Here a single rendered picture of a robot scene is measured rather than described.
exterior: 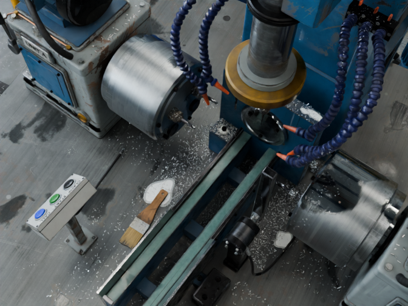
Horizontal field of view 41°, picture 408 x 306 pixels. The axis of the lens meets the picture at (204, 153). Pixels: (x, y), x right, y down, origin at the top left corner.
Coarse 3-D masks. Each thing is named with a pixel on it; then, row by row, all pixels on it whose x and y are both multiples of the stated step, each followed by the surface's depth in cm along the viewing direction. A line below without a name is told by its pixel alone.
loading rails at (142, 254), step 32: (224, 160) 156; (192, 192) 151; (256, 192) 159; (160, 224) 146; (192, 224) 155; (224, 224) 146; (128, 256) 141; (160, 256) 150; (192, 256) 143; (128, 288) 141; (160, 288) 139
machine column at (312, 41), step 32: (256, 0) 100; (288, 0) 95; (320, 0) 90; (352, 0) 115; (384, 0) 110; (320, 32) 130; (352, 32) 123; (320, 64) 138; (352, 64) 130; (384, 64) 156; (320, 96) 146; (352, 96) 138
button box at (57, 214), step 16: (80, 176) 136; (64, 192) 134; (80, 192) 134; (48, 208) 132; (64, 208) 132; (80, 208) 135; (32, 224) 131; (48, 224) 130; (64, 224) 132; (48, 240) 131
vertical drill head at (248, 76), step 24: (264, 0) 98; (264, 24) 103; (240, 48) 123; (264, 48) 108; (288, 48) 109; (240, 72) 118; (264, 72) 115; (288, 72) 117; (240, 96) 118; (264, 96) 117; (288, 96) 117
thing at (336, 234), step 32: (352, 160) 132; (288, 192) 137; (320, 192) 126; (352, 192) 125; (384, 192) 126; (288, 224) 133; (320, 224) 127; (352, 224) 124; (384, 224) 123; (352, 256) 127
